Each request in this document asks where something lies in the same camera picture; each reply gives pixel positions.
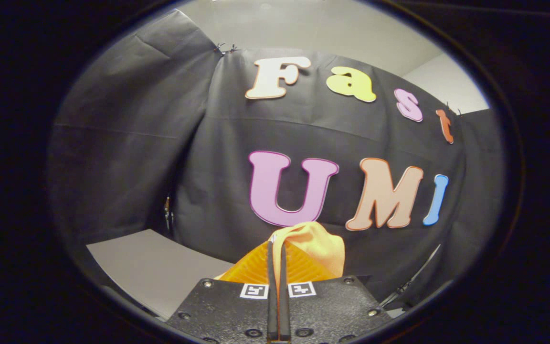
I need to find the grey cabinet with white door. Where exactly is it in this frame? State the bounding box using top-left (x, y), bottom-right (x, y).
top-left (86, 229), bottom-right (235, 320)

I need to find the orange clothing piece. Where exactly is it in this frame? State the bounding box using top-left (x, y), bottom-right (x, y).
top-left (269, 221), bottom-right (346, 290)

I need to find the black backdrop cloth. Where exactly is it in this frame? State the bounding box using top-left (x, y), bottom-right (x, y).
top-left (48, 10), bottom-right (505, 309)

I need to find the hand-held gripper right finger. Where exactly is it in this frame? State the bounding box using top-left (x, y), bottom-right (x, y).
top-left (279, 241), bottom-right (393, 343)

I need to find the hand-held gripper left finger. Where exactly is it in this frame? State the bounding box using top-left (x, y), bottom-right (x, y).
top-left (165, 241), bottom-right (279, 343)

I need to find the black light stand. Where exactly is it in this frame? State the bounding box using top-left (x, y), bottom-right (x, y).
top-left (379, 244), bottom-right (443, 307)

